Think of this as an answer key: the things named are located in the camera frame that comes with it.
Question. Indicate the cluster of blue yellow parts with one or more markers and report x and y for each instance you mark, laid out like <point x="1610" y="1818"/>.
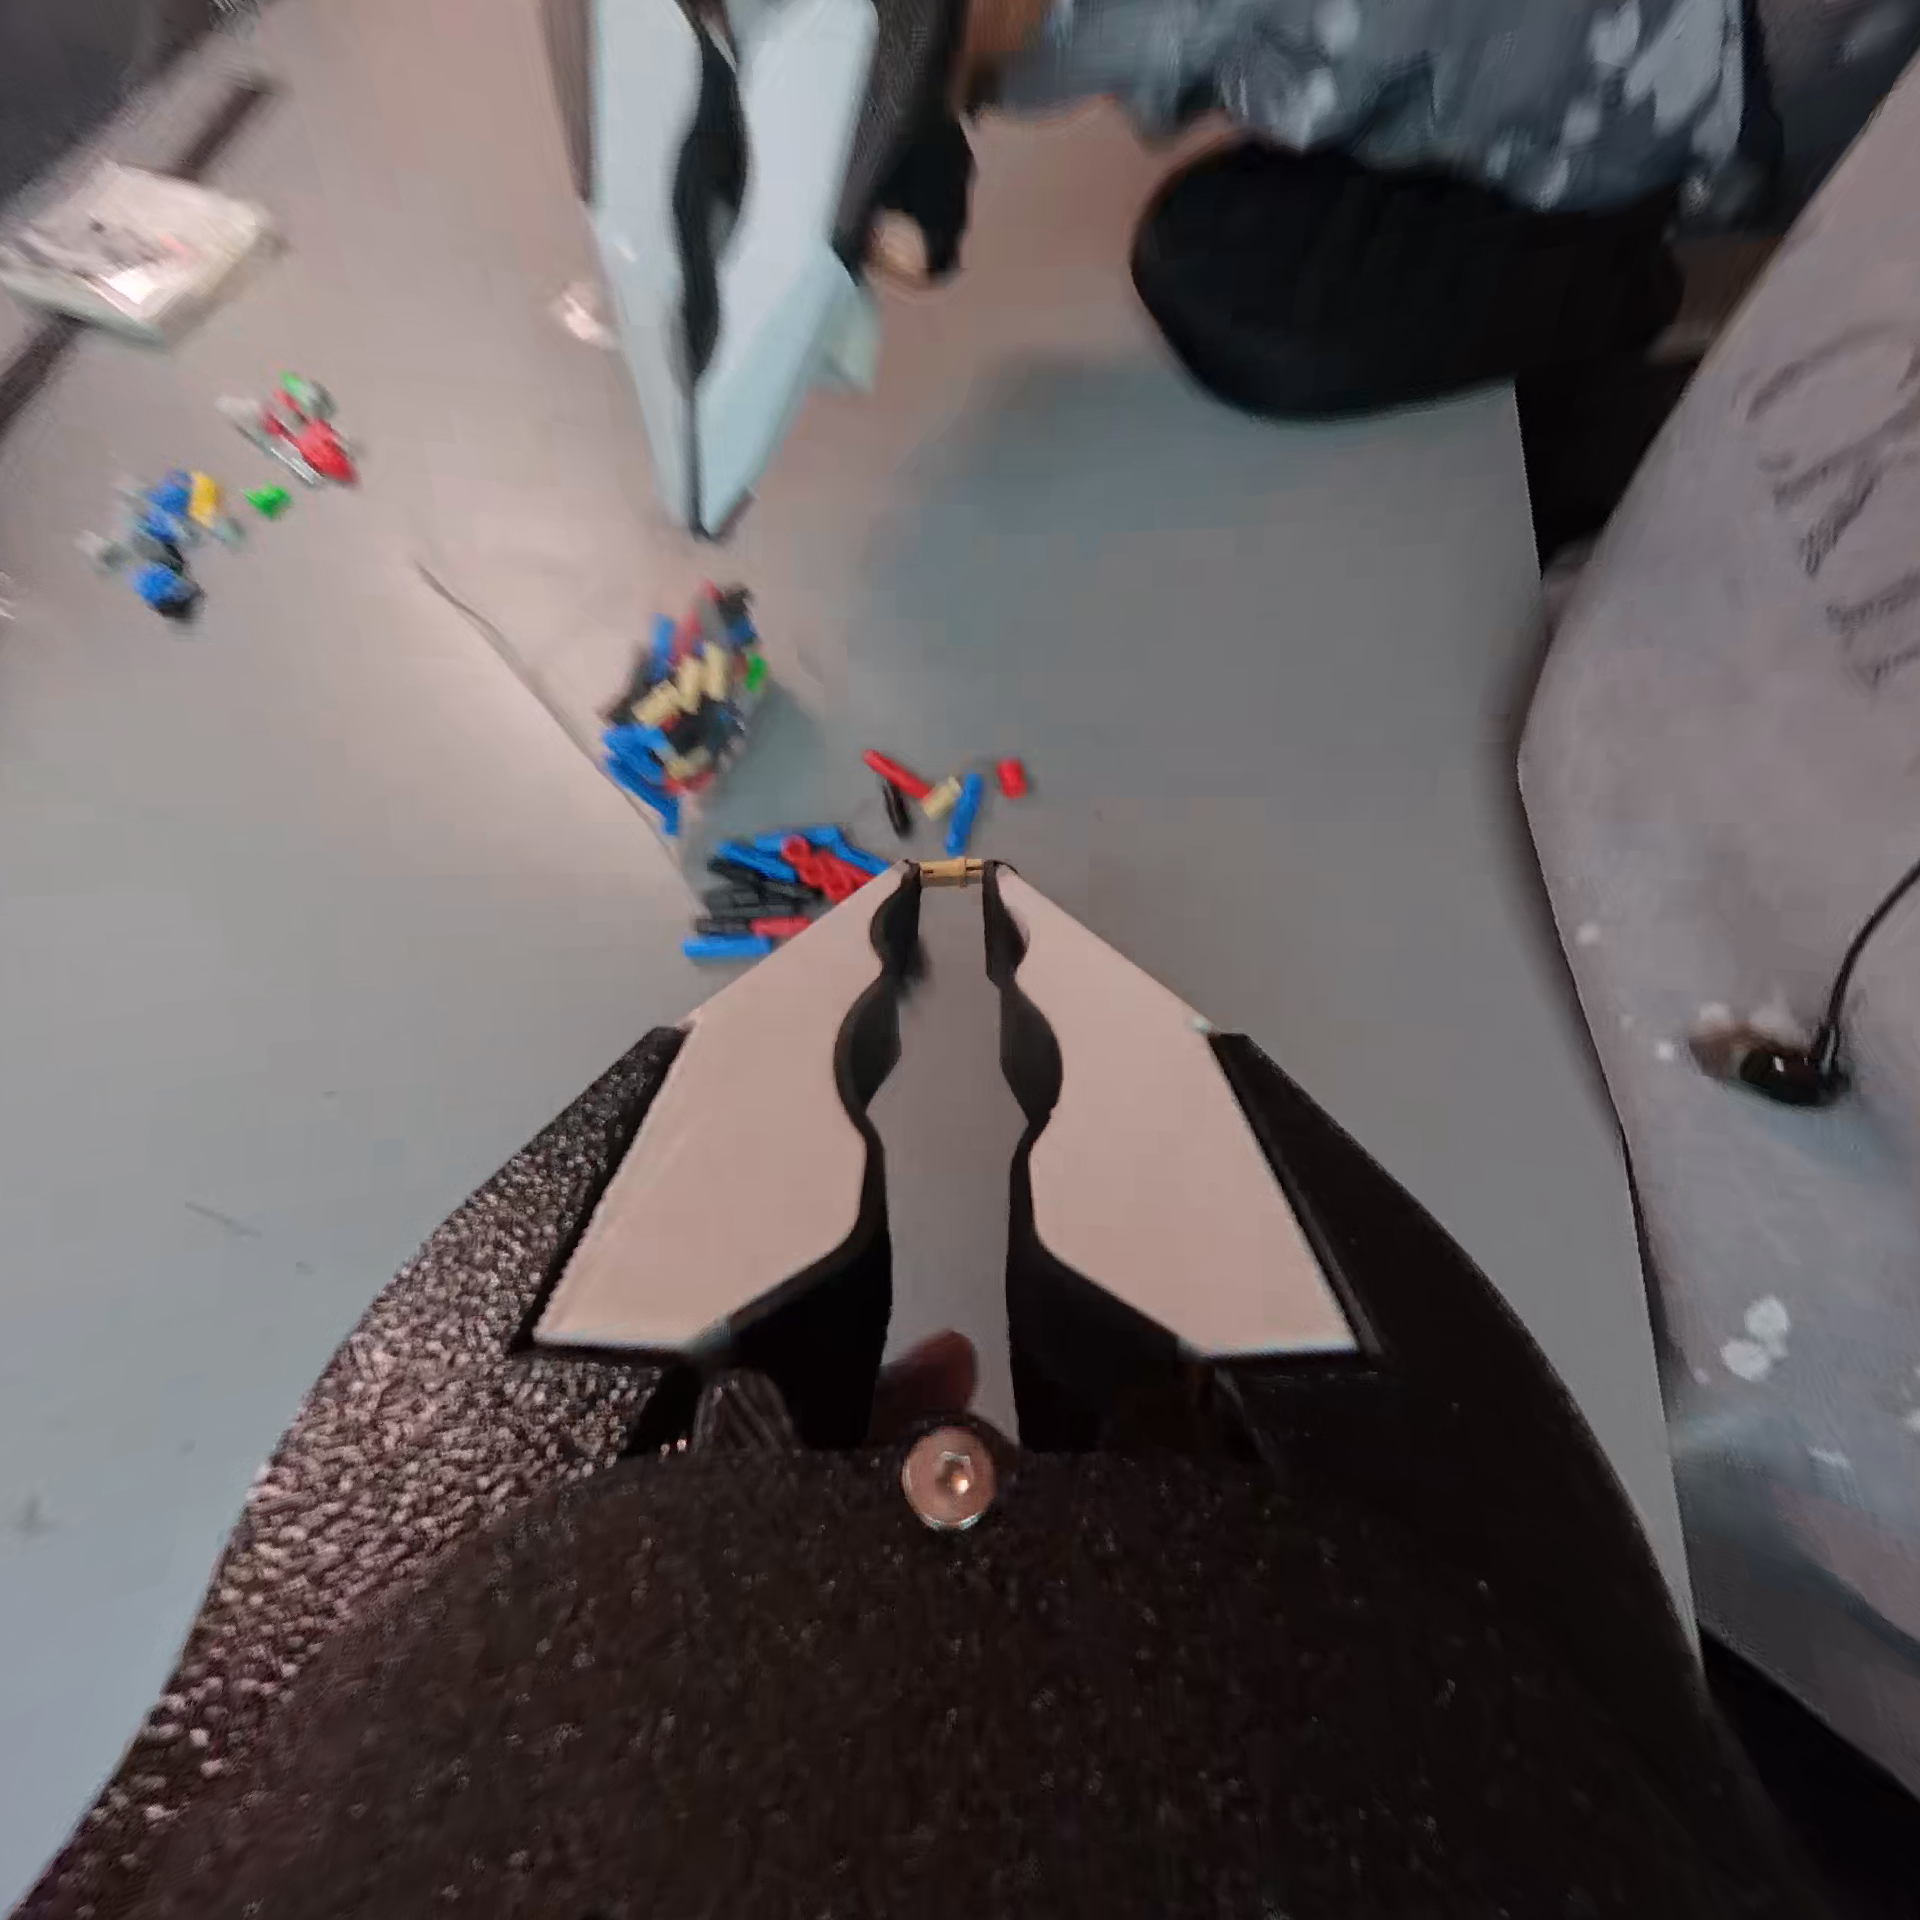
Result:
<point x="165" y="510"/>

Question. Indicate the pile of plastic pins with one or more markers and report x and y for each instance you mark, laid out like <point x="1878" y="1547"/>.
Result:
<point x="750" y="862"/>

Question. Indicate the tan plastic pin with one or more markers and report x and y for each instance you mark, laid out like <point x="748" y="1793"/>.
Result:
<point x="952" y="873"/>
<point x="941" y="797"/>

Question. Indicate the red long pin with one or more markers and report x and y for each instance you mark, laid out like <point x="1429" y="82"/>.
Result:
<point x="897" y="774"/>

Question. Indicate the green plastic bush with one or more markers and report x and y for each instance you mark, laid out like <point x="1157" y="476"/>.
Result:
<point x="266" y="501"/>

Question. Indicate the grey desk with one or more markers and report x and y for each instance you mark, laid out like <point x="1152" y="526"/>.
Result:
<point x="1201" y="675"/>

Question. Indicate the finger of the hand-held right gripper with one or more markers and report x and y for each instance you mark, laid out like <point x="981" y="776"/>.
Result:
<point x="795" y="225"/>
<point x="638" y="180"/>

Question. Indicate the person's black trousers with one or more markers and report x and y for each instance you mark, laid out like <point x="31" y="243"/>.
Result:
<point x="1394" y="285"/>

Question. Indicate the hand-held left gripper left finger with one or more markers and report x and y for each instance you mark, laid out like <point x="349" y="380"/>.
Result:
<point x="720" y="1184"/>

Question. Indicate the person's camouflage shirt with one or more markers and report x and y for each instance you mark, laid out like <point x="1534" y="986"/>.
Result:
<point x="1425" y="74"/>

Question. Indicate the heap of mixed pins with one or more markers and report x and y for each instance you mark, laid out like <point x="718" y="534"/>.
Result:
<point x="682" y="698"/>

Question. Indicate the cluster of red grey connectors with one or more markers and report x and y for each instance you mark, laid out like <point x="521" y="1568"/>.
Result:
<point x="315" y="443"/>

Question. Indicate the blue plastic pin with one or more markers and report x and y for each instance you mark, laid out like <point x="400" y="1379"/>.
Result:
<point x="964" y="813"/>

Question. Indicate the clear plastic bag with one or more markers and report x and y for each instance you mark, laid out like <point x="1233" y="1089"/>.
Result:
<point x="571" y="630"/>

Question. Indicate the person's left hand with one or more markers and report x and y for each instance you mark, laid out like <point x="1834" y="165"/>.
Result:
<point x="930" y="1373"/>

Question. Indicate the plastic bag of assorted parts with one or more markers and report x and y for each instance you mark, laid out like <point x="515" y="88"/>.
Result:
<point x="129" y="249"/>

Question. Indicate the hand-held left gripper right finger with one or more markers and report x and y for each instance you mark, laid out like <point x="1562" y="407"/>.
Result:
<point x="1171" y="1184"/>

